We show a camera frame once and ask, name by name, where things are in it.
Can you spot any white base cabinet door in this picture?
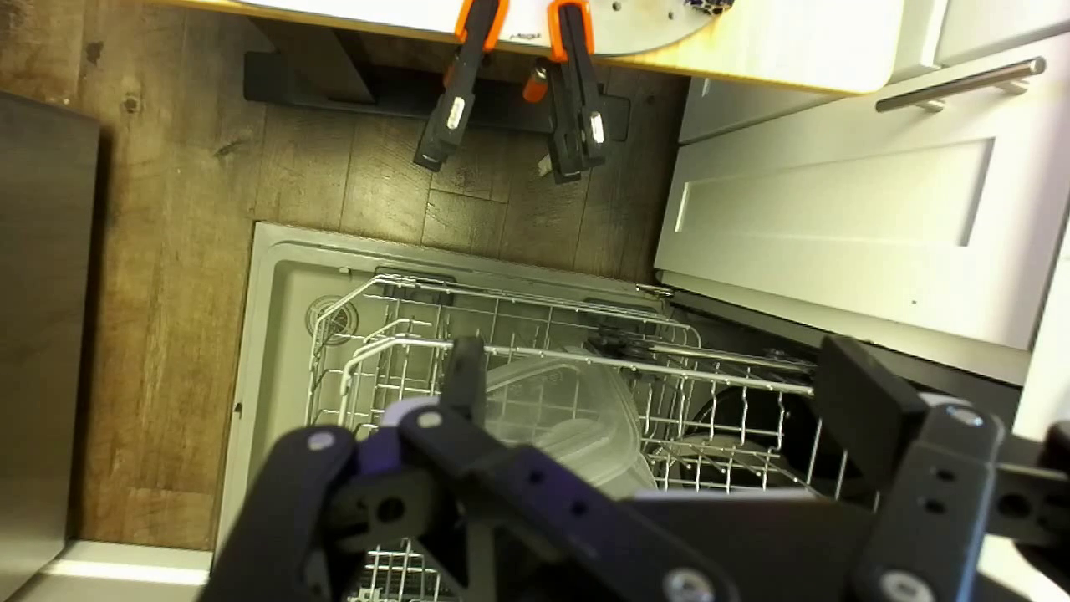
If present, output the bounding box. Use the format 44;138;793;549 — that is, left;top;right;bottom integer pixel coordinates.
649;29;1070;389

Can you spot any large translucent plastic container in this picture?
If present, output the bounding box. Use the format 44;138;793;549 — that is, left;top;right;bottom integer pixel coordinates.
383;354;663;506

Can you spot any steel base cabinet handle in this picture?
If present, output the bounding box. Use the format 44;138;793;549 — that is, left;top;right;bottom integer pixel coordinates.
873;53;1049;116

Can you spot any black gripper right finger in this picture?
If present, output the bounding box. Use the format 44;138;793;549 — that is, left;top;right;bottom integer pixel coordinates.
810;330;1070;602

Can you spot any white wire dishwasher rack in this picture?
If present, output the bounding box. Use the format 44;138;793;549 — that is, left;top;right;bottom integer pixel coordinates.
305;272;713;447
333;329;883;602

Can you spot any stainless steel refrigerator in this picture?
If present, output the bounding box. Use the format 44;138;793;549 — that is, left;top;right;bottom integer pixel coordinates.
0;95;106;602

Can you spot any orange and black clamp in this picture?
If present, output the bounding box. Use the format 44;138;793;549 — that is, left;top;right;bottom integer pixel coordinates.
412;0;513;173
518;0;617;185

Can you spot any dishwasher with open door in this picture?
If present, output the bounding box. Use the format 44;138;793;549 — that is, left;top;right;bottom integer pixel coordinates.
213;217;850;602

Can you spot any robot mounting table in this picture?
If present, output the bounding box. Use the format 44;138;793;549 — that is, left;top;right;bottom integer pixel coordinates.
164;0;907;96

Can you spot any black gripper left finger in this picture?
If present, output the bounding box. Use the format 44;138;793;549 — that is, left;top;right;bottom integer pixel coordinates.
197;330;747;602

